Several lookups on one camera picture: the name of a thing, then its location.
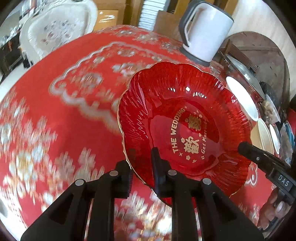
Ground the white ornate chair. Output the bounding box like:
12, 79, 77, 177
20, 1, 98, 65

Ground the red glass wedding plate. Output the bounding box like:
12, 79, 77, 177
117, 62, 251, 196

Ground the right hand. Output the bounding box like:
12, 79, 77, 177
257, 188, 291, 230

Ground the clear plastic food container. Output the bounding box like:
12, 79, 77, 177
261, 94, 280, 124

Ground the white electric kettle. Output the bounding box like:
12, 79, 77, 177
179, 1, 234, 67

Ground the white ceramic bowl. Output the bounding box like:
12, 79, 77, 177
226, 76, 259, 121

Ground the steel wok with glass lid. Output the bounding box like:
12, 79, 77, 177
226, 54, 266, 100

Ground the red floral tablecloth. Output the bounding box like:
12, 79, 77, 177
0, 24, 278, 241

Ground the dark wooden cabinet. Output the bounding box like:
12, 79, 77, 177
1, 33, 30, 82

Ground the dark wooden chair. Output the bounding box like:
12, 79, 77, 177
219, 39, 259, 74

